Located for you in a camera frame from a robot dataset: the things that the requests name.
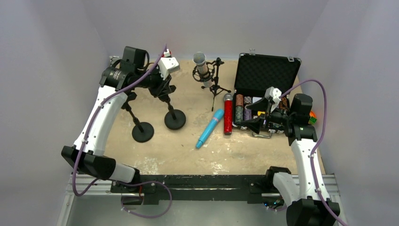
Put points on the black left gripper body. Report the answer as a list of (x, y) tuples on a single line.
[(163, 86)]

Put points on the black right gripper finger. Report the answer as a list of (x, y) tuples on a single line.
[(255, 125), (262, 105)]

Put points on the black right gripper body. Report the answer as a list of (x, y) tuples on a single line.
[(267, 115)]

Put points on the blue toy microphone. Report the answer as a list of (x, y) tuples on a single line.
[(217, 116)]

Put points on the rhinestone silver microphone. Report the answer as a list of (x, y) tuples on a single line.
[(201, 72)]

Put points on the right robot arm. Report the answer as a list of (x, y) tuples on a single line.
[(308, 202)]

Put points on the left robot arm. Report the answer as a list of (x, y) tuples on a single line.
[(116, 90)]

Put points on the red glitter microphone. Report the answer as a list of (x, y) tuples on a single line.
[(228, 106)]

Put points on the black poker chip case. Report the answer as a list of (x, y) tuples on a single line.
[(255, 74)]

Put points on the green orange toy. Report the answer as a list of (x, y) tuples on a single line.
[(313, 118)]

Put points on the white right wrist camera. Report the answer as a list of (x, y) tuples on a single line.
[(272, 95)]

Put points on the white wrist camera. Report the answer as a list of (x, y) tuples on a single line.
[(272, 95), (167, 64)]

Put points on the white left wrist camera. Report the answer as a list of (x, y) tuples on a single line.
[(167, 64)]

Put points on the black tripod shock mount stand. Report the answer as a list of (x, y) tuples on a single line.
[(215, 89)]

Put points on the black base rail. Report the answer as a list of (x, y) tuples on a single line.
[(252, 189)]

